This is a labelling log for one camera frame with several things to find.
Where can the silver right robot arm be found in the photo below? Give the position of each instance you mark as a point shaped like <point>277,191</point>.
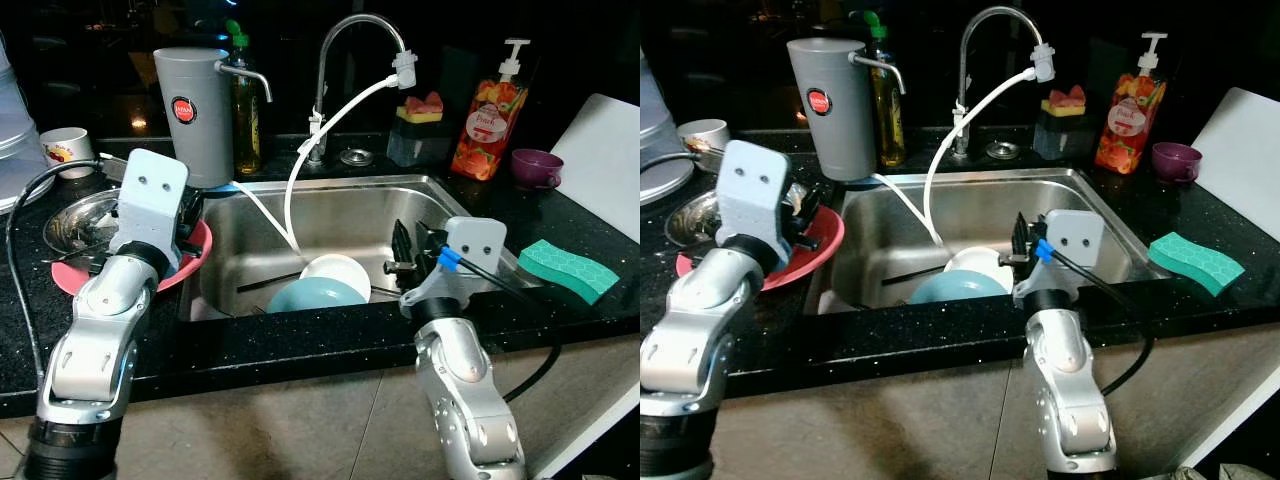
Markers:
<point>465,390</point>
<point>1070,390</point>

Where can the purple cup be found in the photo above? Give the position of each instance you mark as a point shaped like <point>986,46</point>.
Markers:
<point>1175,162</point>
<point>535,168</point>

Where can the pink plastic plate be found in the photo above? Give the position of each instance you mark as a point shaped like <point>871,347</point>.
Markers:
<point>825,250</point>
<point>70,275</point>

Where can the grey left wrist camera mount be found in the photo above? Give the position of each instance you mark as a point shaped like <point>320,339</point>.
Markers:
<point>150,200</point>
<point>752,195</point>

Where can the yellow sponge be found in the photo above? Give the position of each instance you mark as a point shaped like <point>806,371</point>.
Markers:
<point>420,116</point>
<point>1062,108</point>

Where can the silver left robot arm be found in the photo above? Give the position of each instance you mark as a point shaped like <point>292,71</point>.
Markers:
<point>690,330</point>
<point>95,330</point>

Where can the large white pot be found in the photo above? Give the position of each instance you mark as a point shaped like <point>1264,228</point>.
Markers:
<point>660,150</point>
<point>18,150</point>

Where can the green patterned sponge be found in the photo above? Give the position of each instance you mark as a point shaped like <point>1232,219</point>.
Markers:
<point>1195,262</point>
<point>570,270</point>

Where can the dark thin utensil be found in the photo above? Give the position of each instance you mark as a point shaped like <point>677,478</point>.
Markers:
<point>910,273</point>
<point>265,282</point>

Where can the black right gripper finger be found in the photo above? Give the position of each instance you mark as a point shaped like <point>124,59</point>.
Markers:
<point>1021,235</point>
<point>404,245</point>
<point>430,242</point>
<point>1038,238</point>

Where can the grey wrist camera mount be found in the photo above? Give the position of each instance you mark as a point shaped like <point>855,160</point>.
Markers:
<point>150,200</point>
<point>752,195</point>
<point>1075,235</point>
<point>475,240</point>

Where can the orange soap pump bottle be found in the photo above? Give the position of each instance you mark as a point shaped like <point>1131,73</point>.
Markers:
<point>490,130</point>
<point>1130,125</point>

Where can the stainless steel sink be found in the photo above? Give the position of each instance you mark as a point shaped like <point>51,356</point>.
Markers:
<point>990,205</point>
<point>350,215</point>

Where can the chrome gooseneck faucet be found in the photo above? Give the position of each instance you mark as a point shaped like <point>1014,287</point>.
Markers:
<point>963,85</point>
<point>322,90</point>

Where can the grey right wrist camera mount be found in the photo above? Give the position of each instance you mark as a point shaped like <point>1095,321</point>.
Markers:
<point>475,240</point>
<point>1075,235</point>

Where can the grey water filter canister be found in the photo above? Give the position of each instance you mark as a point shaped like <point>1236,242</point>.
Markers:
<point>195,120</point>
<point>835,110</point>

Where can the stainless steel bowl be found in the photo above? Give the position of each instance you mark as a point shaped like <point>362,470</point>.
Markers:
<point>692,220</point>
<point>80,220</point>

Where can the white printed mug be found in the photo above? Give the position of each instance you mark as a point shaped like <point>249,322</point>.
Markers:
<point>705,135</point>
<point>68,155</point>

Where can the white cutting board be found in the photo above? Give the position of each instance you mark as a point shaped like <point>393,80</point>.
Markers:
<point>1240,160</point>
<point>600,160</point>

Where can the red scouring sponge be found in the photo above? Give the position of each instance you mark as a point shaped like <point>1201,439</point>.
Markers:
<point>425,102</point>
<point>1068,96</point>

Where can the round metal counter fitting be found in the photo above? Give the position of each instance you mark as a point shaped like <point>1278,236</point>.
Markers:
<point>1002,150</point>
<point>357,157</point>

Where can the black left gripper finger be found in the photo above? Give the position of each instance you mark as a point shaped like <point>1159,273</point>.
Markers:
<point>817,198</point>

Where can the green capped oil bottle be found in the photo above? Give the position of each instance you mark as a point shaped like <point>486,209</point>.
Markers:
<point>888,125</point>
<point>247,130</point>

